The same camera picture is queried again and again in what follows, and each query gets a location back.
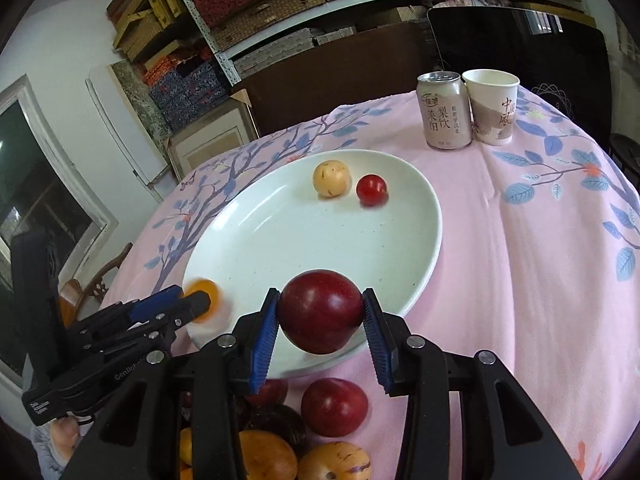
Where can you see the stack of yellow woven boxes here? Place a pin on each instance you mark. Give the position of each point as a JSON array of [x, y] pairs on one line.
[[145, 15]]

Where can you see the white leaning board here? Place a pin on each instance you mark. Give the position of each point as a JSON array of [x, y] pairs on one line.
[[120, 125]]

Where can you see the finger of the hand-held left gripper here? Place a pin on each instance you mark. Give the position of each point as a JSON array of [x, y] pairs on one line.
[[155, 302], [194, 306]]

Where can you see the pale yellow pepino melon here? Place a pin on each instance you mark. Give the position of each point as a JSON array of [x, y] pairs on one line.
[[332, 179]]

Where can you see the white paper cup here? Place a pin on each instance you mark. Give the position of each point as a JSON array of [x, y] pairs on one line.
[[492, 110]]

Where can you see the black glossy board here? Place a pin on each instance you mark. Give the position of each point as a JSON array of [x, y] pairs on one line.
[[525, 45]]

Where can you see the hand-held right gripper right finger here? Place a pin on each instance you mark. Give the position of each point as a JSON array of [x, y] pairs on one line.
[[377, 346]]

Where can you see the white window frame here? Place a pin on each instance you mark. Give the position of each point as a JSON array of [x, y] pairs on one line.
[[75, 170]]

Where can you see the dark brown wooden panel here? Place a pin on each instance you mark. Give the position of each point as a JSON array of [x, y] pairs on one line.
[[340, 70]]

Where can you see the white plate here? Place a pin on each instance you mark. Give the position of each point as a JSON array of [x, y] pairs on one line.
[[300, 240]]

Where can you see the small orange tangerine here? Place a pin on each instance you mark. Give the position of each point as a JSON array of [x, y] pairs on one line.
[[205, 289]]

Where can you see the stack of blue patterned boxes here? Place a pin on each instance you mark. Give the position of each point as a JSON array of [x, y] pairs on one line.
[[190, 90]]

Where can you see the small red cherry tomato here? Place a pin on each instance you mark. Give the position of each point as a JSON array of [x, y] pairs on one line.
[[371, 190]]

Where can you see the wooden picture frame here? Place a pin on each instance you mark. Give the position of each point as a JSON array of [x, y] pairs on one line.
[[210, 145]]

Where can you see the dark red plum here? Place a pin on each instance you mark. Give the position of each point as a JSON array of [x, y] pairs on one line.
[[320, 310]]

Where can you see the striped pale pepino melon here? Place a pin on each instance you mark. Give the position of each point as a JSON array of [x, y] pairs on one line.
[[340, 464]]

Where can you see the person's left hand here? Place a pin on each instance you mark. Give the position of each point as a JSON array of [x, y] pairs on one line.
[[65, 435]]

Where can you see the pink drink can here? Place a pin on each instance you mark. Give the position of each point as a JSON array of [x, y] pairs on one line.
[[445, 115]]

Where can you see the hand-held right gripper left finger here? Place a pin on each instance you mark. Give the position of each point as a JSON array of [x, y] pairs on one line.
[[265, 342]]

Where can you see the large dark purple striped fruit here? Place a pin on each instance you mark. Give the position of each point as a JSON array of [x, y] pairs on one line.
[[280, 425]]

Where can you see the pink printed tablecloth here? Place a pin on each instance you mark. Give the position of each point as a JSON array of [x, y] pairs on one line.
[[500, 260]]

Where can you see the large orange tangerine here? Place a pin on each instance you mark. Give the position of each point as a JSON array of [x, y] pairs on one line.
[[185, 452]]

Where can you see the white metal shelf rack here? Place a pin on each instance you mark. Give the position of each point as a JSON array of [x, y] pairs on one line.
[[206, 35]]

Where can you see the large red plum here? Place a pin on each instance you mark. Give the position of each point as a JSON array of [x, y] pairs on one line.
[[334, 407]]

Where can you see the pale orange round fruit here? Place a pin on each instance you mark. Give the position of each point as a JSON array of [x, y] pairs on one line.
[[265, 459]]

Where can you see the carved wooden chair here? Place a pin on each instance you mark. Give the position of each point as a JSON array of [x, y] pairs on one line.
[[95, 290]]

